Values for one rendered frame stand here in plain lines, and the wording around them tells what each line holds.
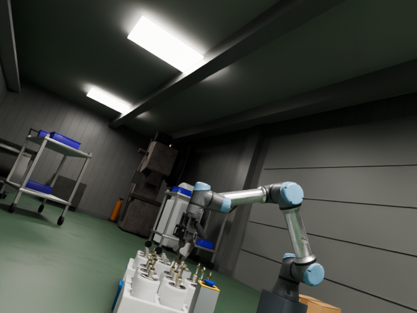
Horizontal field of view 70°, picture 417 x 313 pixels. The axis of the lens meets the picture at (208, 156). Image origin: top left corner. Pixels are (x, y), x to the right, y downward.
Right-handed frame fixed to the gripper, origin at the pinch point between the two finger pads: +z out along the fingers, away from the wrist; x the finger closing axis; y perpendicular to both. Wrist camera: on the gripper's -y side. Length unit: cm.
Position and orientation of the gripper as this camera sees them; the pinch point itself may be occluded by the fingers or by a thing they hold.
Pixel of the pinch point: (181, 258)
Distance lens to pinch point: 143.3
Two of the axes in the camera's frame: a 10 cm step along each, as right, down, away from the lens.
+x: 7.4, 0.7, -6.7
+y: -5.9, -3.9, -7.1
